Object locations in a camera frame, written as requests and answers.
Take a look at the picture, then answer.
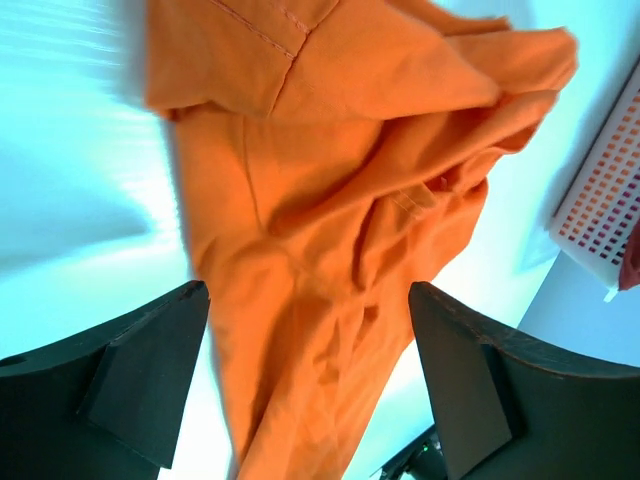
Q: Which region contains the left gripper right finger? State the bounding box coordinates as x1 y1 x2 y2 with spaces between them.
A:
408 282 639 479

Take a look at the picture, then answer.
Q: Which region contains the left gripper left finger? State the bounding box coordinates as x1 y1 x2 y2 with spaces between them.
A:
1 281 209 479

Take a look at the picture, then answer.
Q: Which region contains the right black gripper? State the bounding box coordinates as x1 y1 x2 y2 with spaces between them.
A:
380 425 445 480

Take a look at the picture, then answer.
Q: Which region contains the orange t shirt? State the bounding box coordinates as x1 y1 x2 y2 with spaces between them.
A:
146 0 577 479

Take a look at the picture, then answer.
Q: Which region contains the dark red t shirt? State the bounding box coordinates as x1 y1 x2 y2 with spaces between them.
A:
618 244 640 291

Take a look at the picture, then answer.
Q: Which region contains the white plastic basket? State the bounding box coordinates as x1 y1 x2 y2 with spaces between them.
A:
549 69 639 302

